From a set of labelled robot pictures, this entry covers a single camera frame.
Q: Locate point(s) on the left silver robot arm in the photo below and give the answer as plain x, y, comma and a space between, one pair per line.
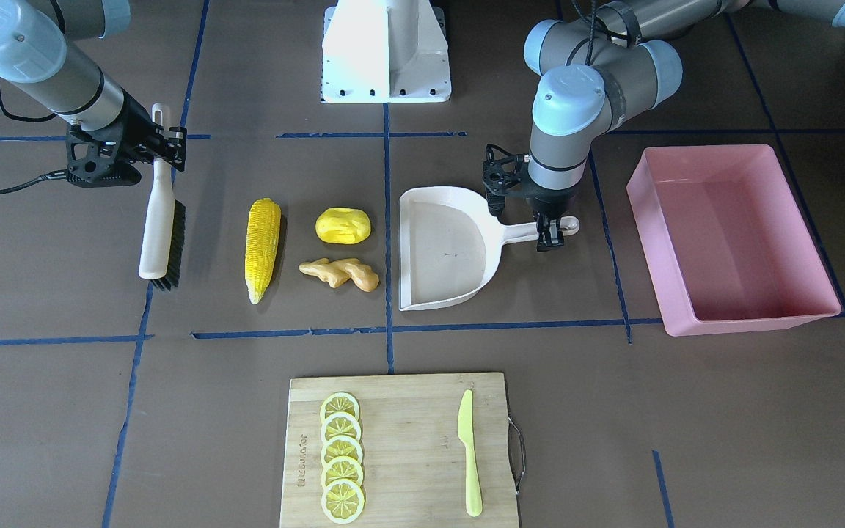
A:
757, 69

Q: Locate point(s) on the yellow toy corn cob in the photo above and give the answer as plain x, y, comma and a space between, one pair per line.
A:
262, 238

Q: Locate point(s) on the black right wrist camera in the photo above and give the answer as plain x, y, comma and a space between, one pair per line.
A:
95, 159

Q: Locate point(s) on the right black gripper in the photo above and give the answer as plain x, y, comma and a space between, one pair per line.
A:
133, 130

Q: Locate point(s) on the lemon slice five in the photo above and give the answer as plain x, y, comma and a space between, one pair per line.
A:
342, 501

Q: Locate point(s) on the lemon slice four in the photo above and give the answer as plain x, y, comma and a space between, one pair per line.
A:
342, 468

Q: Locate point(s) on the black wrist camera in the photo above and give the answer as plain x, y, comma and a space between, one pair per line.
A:
503, 174
95, 159

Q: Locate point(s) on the beige plastic dustpan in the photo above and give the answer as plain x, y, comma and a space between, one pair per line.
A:
450, 246

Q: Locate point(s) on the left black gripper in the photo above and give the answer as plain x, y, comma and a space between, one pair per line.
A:
549, 200

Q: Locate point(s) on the lemon slice one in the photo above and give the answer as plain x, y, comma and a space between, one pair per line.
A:
340, 402

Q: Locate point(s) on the yellow-green plastic knife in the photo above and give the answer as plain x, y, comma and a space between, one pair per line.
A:
465, 433

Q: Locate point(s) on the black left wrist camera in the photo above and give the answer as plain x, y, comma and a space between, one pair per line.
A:
503, 174

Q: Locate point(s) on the pink plastic bin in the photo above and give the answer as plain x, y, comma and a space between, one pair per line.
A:
726, 246

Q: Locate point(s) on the wooden cutting board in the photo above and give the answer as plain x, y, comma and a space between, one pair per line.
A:
413, 459

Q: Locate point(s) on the yellow toy potato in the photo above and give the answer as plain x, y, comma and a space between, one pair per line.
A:
343, 226

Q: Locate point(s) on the tan toy ginger root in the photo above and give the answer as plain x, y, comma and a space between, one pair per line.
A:
337, 272

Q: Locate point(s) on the lemon slice three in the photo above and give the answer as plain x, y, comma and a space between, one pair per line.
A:
341, 446

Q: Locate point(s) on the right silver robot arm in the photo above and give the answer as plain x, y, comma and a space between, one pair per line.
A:
40, 56

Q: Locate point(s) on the lemon slice two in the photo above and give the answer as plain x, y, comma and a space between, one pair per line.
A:
340, 423

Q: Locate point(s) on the white hand brush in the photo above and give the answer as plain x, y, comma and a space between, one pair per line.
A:
164, 231

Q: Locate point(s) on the white central pedestal column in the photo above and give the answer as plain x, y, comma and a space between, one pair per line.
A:
385, 52

